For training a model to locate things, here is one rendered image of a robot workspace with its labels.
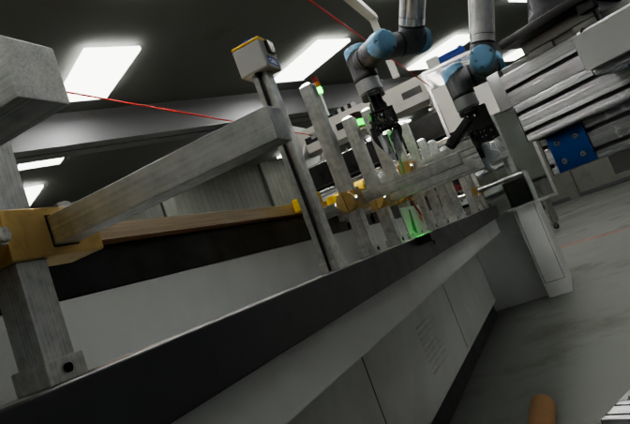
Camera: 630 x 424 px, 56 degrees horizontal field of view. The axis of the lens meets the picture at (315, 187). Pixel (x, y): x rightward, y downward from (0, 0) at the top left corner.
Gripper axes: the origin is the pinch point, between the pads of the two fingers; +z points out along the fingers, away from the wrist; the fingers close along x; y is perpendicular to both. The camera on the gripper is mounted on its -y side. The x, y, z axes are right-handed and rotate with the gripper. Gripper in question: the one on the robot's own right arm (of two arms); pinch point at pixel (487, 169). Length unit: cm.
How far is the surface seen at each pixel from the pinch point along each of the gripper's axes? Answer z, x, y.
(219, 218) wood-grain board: -7, -88, -46
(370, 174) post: -10.1, -30.7, -27.9
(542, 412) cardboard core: 74, -4, -14
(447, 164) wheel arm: -2, -51, -4
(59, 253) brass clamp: 0, -151, -27
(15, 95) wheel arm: -1, -176, 0
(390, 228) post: 6.5, -30.7, -28.6
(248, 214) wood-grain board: -7, -76, -46
